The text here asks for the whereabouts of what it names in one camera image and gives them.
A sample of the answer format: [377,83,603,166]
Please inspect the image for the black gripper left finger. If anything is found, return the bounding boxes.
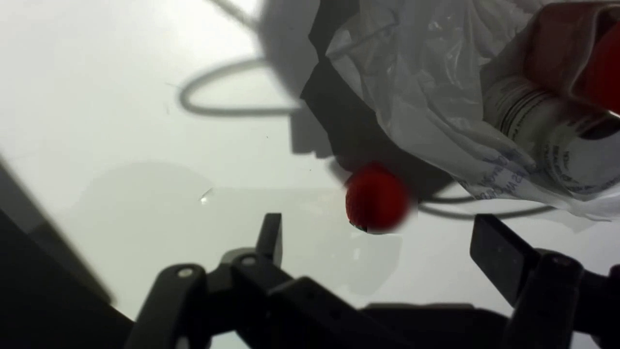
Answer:
[125,213,408,349]

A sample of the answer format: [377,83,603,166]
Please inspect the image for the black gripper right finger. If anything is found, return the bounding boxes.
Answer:
[470,215,620,349]

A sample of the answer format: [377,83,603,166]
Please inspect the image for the white pill bottle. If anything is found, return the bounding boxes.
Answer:
[483,75,620,197]

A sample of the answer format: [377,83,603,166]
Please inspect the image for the brown jar red lid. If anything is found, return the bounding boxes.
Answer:
[526,0,620,112]

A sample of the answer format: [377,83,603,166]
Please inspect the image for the white plastic bag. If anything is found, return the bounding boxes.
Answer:
[259,0,620,222]

